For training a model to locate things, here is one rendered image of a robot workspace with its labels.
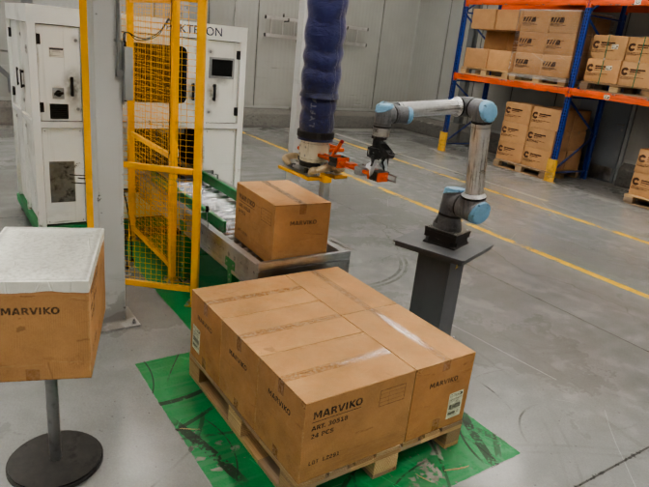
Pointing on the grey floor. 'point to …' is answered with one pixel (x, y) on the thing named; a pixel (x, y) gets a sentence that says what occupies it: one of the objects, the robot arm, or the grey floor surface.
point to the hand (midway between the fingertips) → (378, 174)
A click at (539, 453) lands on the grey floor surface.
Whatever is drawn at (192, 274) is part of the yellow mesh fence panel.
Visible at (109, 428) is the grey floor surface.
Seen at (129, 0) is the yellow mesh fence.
